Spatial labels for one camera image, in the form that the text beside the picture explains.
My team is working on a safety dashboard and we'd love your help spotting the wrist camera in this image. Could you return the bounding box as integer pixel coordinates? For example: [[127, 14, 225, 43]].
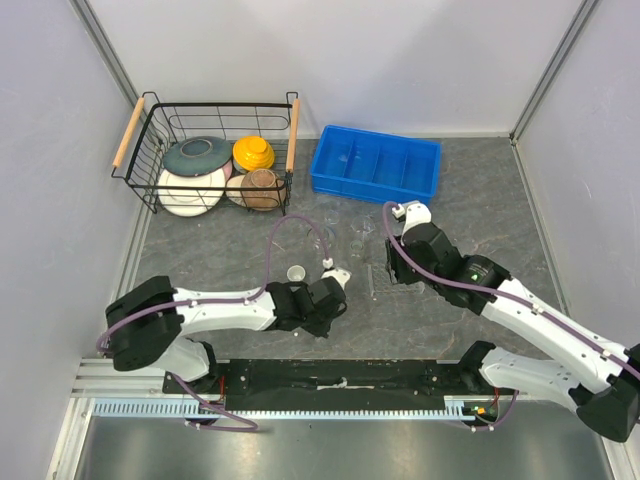
[[391, 200, 432, 234], [321, 268, 352, 290]]

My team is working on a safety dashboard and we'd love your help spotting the glass conical flask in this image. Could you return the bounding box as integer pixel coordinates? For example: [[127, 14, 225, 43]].
[[351, 215, 375, 239]]

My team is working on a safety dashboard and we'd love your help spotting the small glass bottle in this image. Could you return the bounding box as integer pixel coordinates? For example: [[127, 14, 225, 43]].
[[349, 240, 364, 257]]

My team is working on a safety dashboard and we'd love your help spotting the teal ceramic plate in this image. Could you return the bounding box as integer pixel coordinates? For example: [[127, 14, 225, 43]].
[[162, 136, 232, 177]]

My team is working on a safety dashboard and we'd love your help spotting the light blue cable duct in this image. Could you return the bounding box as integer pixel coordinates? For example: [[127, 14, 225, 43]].
[[93, 398, 498, 421]]

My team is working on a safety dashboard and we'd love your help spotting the glass petri dish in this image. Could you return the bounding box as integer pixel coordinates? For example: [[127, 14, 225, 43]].
[[307, 226, 335, 251]]

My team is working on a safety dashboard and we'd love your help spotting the white ceramic plate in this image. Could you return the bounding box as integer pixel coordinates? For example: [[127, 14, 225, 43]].
[[157, 169, 226, 217]]

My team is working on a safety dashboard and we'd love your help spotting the glass beaker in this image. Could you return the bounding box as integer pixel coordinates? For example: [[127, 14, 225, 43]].
[[324, 209, 340, 226]]

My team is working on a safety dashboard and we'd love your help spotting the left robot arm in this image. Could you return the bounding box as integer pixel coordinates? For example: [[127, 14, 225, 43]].
[[97, 269, 351, 393]]

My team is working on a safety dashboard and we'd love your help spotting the white ceramic bowl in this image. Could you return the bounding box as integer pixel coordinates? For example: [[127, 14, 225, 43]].
[[225, 175, 246, 208]]

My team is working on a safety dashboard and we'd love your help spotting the white plastic cup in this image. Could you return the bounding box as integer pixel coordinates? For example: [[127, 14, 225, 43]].
[[286, 265, 306, 282]]

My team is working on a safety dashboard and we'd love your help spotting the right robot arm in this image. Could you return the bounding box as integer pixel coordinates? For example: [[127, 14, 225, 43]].
[[386, 223, 639, 443]]

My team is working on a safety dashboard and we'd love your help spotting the blue plastic divided bin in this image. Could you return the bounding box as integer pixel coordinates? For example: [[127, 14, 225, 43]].
[[310, 125, 442, 205]]

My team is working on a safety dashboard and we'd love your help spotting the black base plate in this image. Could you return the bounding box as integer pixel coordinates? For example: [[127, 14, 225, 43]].
[[190, 359, 494, 409]]

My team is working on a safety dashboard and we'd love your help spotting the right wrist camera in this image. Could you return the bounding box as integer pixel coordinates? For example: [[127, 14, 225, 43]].
[[391, 200, 432, 234]]

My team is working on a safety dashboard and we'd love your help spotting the yellow ceramic bowl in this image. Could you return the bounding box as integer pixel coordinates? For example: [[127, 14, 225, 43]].
[[232, 136, 275, 171]]

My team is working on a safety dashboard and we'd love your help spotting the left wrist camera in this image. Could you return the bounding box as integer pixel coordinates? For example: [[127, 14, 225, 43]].
[[321, 268, 352, 290]]

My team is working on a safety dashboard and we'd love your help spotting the black wire basket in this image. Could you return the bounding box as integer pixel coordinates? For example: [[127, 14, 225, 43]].
[[110, 91, 300, 217]]

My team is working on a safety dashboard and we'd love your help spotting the clear acrylic tube rack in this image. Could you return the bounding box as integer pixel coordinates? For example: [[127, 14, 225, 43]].
[[366, 263, 425, 299]]

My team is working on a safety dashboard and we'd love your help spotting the brown ceramic bowl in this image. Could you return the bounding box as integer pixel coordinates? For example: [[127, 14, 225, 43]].
[[241, 169, 286, 212]]

